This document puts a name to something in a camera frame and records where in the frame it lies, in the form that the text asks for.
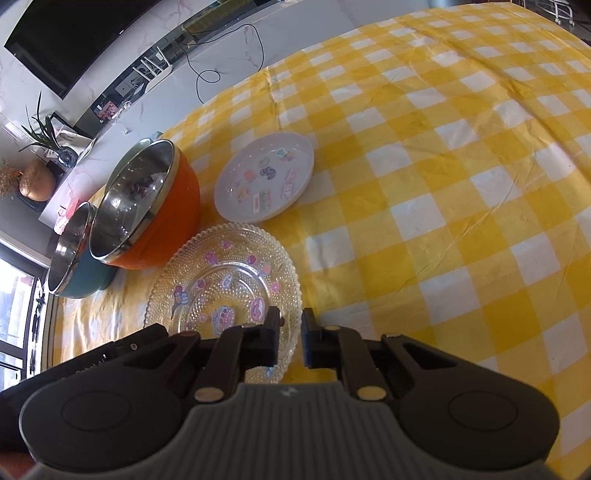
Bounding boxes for red pink box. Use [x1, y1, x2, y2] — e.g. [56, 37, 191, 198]
[54, 198, 84, 234]

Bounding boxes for dried flower bunch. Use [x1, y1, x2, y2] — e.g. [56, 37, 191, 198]
[0, 161, 19, 199]

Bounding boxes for black window frame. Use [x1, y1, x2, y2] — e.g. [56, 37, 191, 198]
[0, 240, 51, 384]

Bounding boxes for green potted plant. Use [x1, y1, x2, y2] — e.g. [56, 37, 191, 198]
[18, 91, 61, 151]

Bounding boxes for white router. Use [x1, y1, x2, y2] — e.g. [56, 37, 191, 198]
[133, 46, 174, 81]

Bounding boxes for white metal rack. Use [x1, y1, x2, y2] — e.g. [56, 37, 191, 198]
[538, 0, 575, 26]

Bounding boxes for clear glass plate with stickers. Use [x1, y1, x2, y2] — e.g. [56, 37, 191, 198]
[144, 222, 303, 385]

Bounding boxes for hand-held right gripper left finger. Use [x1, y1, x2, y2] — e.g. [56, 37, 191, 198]
[117, 307, 283, 402]

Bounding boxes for golden gourd vase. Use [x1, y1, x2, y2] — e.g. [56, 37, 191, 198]
[18, 159, 55, 201]

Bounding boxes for yellow checked tablecloth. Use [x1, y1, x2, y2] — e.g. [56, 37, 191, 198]
[46, 0, 591, 480]

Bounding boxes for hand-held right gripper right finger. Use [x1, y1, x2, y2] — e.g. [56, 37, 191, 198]
[301, 308, 462, 400]

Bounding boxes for white plate with stickers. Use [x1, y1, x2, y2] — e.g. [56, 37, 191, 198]
[213, 132, 315, 223]

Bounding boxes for teal steel bowl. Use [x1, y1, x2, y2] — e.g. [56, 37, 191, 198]
[46, 201, 117, 298]

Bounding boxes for black cable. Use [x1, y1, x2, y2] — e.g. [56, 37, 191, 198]
[187, 23, 264, 104]

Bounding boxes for orange steel bowl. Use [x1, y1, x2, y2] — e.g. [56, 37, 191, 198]
[89, 138, 202, 271]

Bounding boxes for black flat television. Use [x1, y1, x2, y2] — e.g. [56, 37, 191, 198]
[4, 0, 192, 100]

